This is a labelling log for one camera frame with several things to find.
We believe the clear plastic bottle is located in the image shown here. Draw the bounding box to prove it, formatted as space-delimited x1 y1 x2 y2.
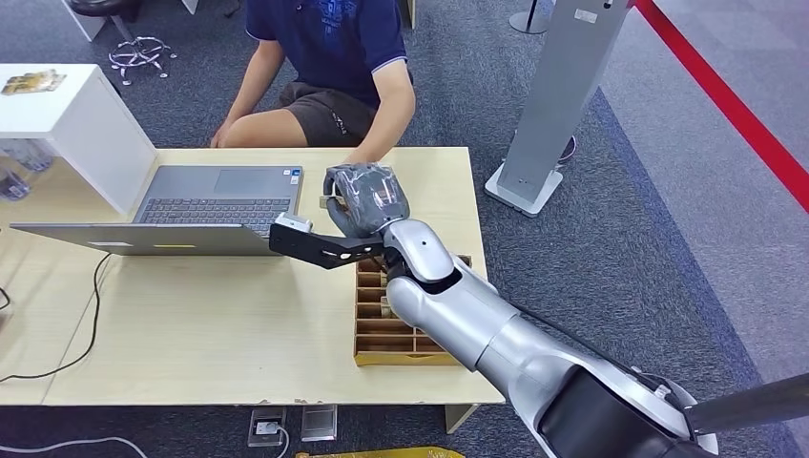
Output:
0 138 55 175
0 169 31 202

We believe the white plug cable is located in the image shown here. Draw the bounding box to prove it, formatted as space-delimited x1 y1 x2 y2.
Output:
258 423 291 458

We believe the floor power socket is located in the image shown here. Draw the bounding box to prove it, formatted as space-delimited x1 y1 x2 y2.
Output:
247 407 287 448

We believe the grey stanchion base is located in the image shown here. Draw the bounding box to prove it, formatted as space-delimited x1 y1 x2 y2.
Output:
508 0 555 36

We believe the grey laptop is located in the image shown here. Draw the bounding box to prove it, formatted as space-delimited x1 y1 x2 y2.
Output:
9 165 304 258

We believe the white floor cable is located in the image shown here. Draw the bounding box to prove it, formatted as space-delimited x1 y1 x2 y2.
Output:
0 437 148 458

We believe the pale desk leg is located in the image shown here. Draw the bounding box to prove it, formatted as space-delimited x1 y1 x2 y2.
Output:
444 404 480 435

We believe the black office chair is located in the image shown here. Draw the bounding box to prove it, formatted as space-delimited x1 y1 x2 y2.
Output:
66 0 178 88

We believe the person's right hand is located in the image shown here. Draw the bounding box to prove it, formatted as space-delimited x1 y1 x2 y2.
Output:
210 119 237 151

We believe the person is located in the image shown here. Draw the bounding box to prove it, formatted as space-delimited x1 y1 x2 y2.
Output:
210 0 417 167

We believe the white shelf box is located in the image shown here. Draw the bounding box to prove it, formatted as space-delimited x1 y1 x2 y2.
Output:
0 64 158 218

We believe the red barrier belt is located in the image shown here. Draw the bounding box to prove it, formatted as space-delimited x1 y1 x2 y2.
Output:
632 0 809 217

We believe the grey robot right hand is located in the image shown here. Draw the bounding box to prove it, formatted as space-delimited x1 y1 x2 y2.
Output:
323 162 411 239

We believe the yellow flat object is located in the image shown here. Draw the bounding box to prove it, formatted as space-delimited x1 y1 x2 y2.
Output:
295 447 466 458

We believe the black bracket wrist camera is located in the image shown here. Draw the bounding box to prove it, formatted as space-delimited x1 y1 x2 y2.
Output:
269 213 386 271

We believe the kiosk cable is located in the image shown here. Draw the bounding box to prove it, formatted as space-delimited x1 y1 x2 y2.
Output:
555 135 577 170

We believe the black laptop power cable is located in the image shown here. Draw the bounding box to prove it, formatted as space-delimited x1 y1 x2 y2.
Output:
0 252 113 385

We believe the grey kiosk stand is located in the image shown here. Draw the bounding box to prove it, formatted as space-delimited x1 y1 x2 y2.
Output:
484 0 633 219

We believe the dark stanchion pole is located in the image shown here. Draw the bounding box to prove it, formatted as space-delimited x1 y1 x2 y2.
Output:
685 372 809 436

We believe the brown wooden card organizer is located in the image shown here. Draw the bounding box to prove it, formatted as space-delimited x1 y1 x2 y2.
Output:
353 254 473 368

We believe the metal floor socket cover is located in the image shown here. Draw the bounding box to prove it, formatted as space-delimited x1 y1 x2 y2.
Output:
300 404 338 443

